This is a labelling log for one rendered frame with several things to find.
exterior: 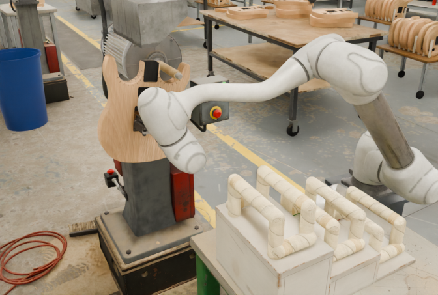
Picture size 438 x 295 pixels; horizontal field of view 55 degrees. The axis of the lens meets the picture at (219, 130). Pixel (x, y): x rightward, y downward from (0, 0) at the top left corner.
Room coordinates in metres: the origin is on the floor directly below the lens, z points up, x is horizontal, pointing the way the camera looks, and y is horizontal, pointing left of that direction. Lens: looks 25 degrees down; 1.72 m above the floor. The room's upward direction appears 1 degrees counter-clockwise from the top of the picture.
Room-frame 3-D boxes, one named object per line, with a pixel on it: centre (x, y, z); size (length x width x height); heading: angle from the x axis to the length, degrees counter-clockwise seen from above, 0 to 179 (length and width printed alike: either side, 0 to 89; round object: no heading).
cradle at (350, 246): (0.79, -0.30, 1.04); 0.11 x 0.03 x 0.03; 120
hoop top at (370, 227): (0.93, -0.36, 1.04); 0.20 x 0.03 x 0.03; 29
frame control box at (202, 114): (1.90, 0.10, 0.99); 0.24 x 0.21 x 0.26; 30
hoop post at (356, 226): (0.82, -0.33, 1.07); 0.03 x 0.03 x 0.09
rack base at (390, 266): (0.95, -0.39, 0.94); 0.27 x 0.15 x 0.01; 30
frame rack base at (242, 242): (0.80, -0.12, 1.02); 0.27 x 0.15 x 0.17; 30
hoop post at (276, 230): (0.70, -0.12, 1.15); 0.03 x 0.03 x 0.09
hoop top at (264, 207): (0.78, -0.08, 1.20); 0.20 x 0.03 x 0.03; 29
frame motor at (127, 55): (1.86, 0.35, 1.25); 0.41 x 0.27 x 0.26; 30
